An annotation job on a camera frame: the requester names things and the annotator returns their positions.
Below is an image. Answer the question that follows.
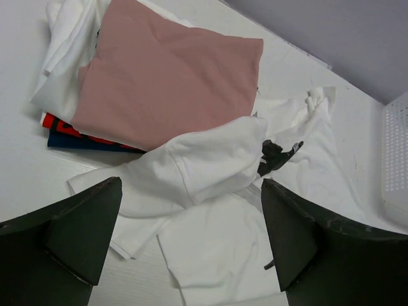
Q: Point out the pink t-shirt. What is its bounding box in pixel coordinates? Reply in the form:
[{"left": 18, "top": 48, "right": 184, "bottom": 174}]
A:
[{"left": 71, "top": 1, "right": 263, "bottom": 151}]

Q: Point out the white t-shirt with robot print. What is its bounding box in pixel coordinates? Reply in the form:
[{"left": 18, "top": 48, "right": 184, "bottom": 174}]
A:
[{"left": 68, "top": 87, "right": 365, "bottom": 305}]

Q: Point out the white plastic mesh basket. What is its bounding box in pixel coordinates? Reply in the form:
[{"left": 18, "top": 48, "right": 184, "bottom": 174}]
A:
[{"left": 381, "top": 93, "right": 408, "bottom": 227}]

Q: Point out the white folded t-shirt in stack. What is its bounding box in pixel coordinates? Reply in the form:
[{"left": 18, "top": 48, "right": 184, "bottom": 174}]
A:
[{"left": 31, "top": 0, "right": 110, "bottom": 122}]

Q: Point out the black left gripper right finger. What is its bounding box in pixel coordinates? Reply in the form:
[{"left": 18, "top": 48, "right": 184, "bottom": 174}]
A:
[{"left": 261, "top": 179, "right": 407, "bottom": 305}]

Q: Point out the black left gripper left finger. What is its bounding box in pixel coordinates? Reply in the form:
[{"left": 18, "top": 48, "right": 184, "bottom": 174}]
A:
[{"left": 1, "top": 177, "right": 122, "bottom": 305}]

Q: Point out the red printed folded t-shirt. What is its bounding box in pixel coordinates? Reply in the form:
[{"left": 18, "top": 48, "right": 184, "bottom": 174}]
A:
[{"left": 41, "top": 113, "right": 135, "bottom": 149}]

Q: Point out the navy blue folded t-shirt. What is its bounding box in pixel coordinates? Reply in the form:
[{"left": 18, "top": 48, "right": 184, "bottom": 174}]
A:
[{"left": 47, "top": 131, "right": 145, "bottom": 154}]

